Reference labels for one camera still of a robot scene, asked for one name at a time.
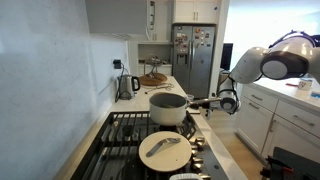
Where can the stainless steel refrigerator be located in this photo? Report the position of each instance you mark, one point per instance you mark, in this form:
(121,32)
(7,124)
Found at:
(200,66)

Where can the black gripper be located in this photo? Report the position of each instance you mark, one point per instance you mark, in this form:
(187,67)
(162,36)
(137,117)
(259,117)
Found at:
(206,104)

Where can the blue flat object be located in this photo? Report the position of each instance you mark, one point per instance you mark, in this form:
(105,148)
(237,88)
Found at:
(315,95)

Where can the black gas cooktop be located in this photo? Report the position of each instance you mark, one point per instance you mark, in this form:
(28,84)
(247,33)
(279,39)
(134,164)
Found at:
(116,150)

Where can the black stand with red parts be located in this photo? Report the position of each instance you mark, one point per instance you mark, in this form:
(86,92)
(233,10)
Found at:
(293,166)

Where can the steel electric kettle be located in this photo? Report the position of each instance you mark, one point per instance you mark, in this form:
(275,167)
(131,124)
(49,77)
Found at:
(126,86)

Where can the red flat object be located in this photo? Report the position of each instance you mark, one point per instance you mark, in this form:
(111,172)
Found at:
(291,85)

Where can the small clear cup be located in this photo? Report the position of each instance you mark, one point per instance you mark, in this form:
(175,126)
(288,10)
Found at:
(190,97)

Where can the white cabinet above refrigerator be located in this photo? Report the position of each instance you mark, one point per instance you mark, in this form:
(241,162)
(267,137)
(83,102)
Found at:
(186,11)

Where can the metal cooktop knob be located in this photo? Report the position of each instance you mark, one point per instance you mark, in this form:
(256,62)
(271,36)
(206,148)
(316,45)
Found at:
(200,142)
(194,152)
(197,163)
(205,177)

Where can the light wooden cutting board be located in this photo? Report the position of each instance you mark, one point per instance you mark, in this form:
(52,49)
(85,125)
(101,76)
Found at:
(195,110)

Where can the white cabinet over hood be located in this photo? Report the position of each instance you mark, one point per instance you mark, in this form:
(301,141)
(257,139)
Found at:
(116,15)

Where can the white kitchen island cabinet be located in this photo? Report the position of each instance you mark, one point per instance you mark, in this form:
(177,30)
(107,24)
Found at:
(283,126)

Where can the white printed mug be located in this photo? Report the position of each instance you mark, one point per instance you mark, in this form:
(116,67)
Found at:
(305,85)

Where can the black monitor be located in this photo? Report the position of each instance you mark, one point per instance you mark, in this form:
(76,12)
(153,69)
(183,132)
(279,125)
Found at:
(225,55)

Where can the black wall plug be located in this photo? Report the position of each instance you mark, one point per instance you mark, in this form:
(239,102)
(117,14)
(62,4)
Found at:
(117,64)

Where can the wooden side cabinet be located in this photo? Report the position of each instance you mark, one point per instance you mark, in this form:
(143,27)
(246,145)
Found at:
(222,75)

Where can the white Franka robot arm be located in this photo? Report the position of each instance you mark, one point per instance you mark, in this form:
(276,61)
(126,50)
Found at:
(248,65)

